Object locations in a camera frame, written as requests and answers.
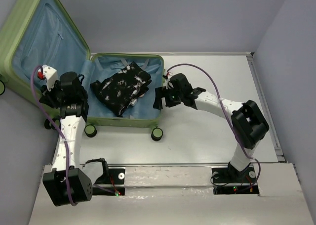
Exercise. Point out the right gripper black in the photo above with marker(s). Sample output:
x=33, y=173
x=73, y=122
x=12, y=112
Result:
x=161, y=92

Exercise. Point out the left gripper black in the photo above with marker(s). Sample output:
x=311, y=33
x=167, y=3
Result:
x=47, y=97

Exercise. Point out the green hard-shell suitcase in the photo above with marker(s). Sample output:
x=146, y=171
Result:
x=41, y=32

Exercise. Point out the black white patterned garment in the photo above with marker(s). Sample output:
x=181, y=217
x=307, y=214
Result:
x=118, y=91

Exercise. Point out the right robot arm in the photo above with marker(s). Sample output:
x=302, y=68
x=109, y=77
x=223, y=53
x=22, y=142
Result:
x=245, y=119

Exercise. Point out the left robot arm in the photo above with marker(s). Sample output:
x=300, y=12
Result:
x=67, y=183

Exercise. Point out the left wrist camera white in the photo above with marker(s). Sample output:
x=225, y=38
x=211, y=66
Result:
x=50, y=75

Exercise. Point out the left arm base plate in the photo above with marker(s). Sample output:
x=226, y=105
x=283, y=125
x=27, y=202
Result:
x=111, y=185

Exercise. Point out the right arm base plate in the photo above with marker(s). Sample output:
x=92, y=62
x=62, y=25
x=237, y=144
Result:
x=225, y=184

